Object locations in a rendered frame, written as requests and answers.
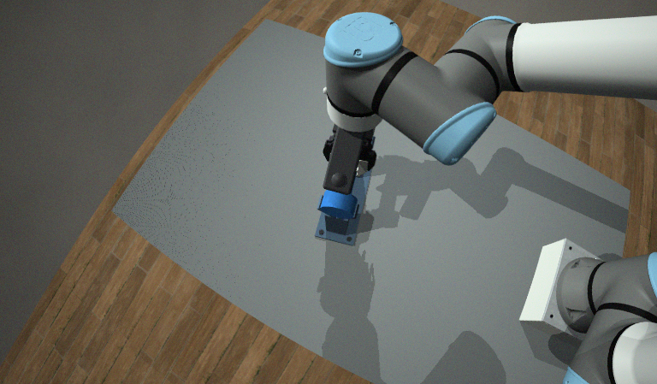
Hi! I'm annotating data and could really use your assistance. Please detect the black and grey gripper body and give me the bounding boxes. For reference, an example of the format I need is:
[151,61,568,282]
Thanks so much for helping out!
[328,124,375,160]

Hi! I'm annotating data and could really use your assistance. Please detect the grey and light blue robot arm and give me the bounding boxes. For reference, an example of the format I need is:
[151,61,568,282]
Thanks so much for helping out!
[323,12,657,384]

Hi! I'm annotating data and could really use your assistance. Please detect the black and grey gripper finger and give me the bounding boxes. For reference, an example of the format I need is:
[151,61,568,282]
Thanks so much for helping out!
[356,151,376,177]
[323,140,331,161]

